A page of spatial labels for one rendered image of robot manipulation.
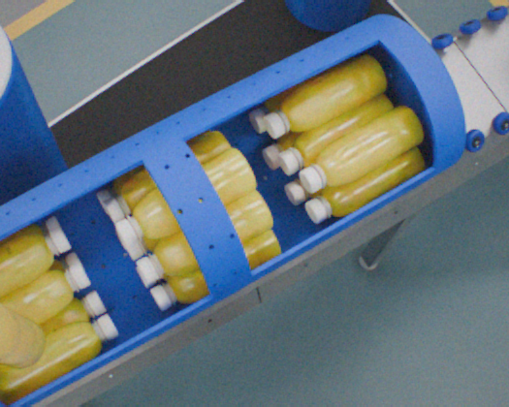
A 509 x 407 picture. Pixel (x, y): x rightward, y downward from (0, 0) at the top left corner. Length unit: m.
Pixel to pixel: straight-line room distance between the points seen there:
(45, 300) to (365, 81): 0.60
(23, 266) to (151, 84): 1.29
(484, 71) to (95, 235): 0.82
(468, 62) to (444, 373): 1.07
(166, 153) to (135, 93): 1.27
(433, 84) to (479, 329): 1.33
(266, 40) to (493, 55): 1.00
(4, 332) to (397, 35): 0.72
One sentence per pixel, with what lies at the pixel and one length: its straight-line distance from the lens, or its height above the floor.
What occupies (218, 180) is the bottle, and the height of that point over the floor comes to 1.19.
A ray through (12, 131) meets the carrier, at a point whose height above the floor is 0.92.
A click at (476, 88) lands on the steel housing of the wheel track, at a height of 0.93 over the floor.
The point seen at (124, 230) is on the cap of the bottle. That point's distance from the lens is 1.09.
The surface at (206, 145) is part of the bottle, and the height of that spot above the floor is 1.15.
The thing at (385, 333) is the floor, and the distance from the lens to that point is 2.30.
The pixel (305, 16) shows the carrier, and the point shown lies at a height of 0.20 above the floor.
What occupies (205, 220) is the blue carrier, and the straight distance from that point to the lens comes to 1.04.
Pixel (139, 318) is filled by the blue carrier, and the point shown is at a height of 0.99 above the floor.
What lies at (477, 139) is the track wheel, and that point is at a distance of 1.45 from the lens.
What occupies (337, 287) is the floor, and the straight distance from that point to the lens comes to 2.30.
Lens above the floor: 2.21
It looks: 70 degrees down
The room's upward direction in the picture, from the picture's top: 9 degrees clockwise
